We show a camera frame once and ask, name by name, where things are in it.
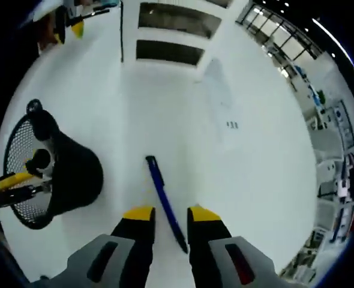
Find black mesh pen holder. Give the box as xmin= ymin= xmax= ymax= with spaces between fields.
xmin=2 ymin=100 xmax=104 ymax=230

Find white drawer organizer brown drawers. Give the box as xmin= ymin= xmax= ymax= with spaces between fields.
xmin=119 ymin=0 xmax=226 ymax=83

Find blue pen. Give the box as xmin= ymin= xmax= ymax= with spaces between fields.
xmin=145 ymin=155 xmax=190 ymax=254

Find yellow pen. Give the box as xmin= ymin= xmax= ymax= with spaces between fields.
xmin=0 ymin=172 xmax=37 ymax=193

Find person's left hand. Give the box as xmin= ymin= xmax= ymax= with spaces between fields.
xmin=37 ymin=14 xmax=61 ymax=56

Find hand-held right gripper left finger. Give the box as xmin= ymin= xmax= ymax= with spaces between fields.
xmin=29 ymin=205 xmax=157 ymax=288

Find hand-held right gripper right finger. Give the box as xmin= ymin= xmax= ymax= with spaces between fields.
xmin=186 ymin=206 xmax=312 ymax=288

